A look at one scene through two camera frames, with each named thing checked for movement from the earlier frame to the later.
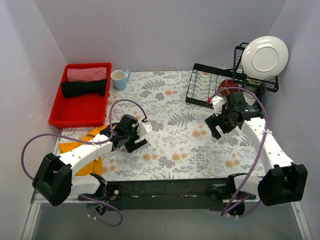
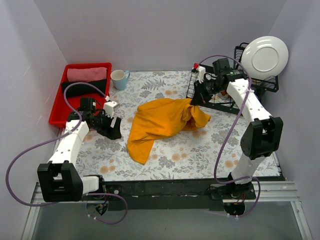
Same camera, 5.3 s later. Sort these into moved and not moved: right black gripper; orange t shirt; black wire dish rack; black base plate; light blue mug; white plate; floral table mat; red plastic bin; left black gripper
Moved: orange t shirt; right black gripper; left black gripper
Not moved: light blue mug; red plastic bin; black base plate; white plate; black wire dish rack; floral table mat
